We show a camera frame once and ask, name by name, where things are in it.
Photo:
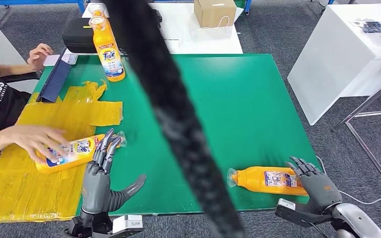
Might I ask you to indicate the person's right hand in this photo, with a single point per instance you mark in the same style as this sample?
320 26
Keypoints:
36 139

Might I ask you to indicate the person's left hand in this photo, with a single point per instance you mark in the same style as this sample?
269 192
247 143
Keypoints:
37 57

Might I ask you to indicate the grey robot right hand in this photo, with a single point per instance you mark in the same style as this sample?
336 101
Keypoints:
322 193

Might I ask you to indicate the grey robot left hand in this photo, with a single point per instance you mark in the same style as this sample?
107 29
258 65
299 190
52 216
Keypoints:
95 190

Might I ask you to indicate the dark blue tablet case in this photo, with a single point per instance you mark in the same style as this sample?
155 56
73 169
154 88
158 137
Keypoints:
54 82

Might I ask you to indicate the smartphone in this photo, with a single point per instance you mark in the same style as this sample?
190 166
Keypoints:
70 59

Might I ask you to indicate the orange detergent bottle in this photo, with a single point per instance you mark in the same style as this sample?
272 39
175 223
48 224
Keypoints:
78 154
110 62
95 11
253 180

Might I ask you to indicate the black zip carrying case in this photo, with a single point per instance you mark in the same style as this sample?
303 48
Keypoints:
75 37

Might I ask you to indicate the person's left forearm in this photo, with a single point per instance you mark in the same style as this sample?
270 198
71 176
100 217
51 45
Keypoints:
13 69

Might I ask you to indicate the blue metal rack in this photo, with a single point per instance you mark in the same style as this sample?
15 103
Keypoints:
248 8
29 3

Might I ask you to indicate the yellow taped cardboard sheet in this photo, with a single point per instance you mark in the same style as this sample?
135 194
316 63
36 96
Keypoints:
13 197

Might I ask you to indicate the small black device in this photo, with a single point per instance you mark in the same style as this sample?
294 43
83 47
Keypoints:
158 18

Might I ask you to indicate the white side table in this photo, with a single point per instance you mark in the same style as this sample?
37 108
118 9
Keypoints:
335 65

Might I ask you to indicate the printed leaflet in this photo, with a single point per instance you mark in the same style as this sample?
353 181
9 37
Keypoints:
373 28

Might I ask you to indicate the brown cardboard box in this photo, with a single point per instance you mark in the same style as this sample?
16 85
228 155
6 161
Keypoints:
214 14

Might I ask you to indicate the green crate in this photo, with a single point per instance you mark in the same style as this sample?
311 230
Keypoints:
240 3

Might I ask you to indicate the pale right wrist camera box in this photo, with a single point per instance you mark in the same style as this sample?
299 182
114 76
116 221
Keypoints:
285 204

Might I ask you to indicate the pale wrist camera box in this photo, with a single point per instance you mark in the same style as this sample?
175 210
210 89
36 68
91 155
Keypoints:
285 204
128 223

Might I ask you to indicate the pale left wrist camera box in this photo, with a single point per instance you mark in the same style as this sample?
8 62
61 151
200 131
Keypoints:
128 223

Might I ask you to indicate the silver metal stand frame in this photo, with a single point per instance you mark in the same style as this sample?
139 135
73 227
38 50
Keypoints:
368 103

